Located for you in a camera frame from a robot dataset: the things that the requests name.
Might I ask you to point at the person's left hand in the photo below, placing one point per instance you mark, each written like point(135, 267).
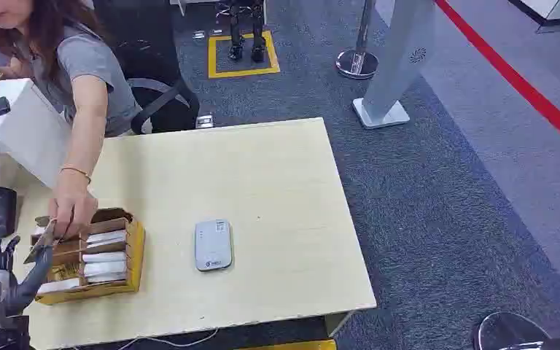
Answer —
point(70, 207)

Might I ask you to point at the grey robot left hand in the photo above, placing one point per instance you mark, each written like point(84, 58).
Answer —
point(24, 289)

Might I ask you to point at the card with printed face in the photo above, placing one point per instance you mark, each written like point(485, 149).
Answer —
point(42, 240)

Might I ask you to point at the white card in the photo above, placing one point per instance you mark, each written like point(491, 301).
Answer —
point(105, 268)
point(108, 243)
point(104, 257)
point(107, 235)
point(58, 286)

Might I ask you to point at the wooden card box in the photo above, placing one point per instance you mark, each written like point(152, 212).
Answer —
point(135, 261)

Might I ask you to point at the white side cabinet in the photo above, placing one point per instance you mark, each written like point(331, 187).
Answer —
point(29, 130)

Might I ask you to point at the person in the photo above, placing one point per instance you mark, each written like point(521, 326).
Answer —
point(86, 63)

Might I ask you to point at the grey card reader device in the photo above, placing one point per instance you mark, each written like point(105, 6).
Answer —
point(213, 245)

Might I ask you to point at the silver chair caster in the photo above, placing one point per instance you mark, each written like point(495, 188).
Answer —
point(204, 121)

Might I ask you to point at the black office chair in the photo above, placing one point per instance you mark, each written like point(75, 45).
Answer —
point(154, 58)

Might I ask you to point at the yellow floor tape strip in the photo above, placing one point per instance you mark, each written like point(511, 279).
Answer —
point(289, 345)

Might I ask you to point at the silver standing pillar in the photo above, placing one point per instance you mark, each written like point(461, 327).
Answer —
point(396, 63)

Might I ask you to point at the chrome round stanchion base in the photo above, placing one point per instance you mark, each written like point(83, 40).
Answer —
point(509, 333)

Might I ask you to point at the white platform with dark edge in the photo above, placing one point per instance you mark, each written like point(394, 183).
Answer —
point(558, 12)

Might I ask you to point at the chrome stanchion post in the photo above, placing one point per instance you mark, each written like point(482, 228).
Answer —
point(357, 63)

